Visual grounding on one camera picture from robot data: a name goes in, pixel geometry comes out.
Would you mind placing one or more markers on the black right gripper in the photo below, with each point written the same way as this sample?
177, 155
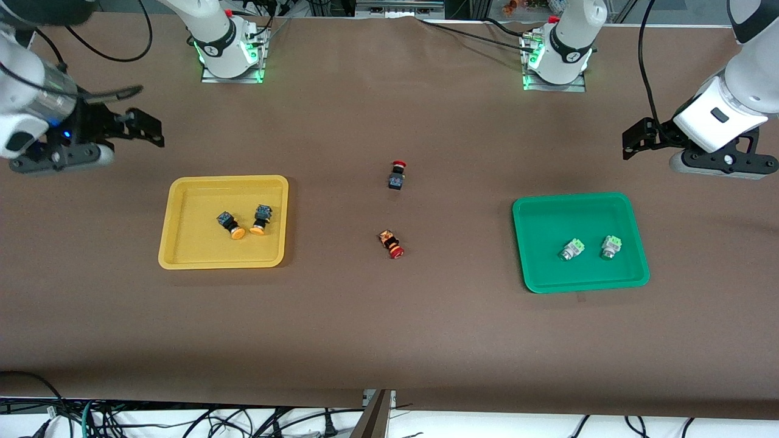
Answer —
91, 123

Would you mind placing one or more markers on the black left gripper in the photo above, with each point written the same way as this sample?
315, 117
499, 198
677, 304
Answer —
662, 135

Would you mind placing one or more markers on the green push button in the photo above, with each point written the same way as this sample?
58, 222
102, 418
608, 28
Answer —
571, 249
610, 246

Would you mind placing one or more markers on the yellow push button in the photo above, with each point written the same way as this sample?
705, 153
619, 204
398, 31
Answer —
260, 220
231, 225

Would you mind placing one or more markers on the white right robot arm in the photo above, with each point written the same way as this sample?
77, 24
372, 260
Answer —
24, 91

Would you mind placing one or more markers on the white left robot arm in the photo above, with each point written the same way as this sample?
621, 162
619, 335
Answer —
739, 85

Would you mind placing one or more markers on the green plastic tray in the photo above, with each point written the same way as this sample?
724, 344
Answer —
566, 219

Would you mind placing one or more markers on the yellow plastic tray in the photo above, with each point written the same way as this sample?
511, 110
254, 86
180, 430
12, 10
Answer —
201, 243

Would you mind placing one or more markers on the red button black body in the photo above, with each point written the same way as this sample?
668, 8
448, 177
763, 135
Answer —
397, 175

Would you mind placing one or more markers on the red button orange body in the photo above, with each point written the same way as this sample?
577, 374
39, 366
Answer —
391, 243

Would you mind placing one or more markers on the brown table mat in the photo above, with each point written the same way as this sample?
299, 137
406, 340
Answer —
389, 334

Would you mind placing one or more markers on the dark table support beam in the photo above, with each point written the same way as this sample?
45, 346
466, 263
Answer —
371, 420

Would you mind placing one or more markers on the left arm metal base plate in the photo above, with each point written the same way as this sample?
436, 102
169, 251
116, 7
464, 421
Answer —
555, 87

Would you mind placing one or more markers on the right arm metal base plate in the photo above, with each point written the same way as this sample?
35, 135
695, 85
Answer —
258, 58

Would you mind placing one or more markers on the aluminium frame rail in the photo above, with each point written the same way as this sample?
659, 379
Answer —
400, 7

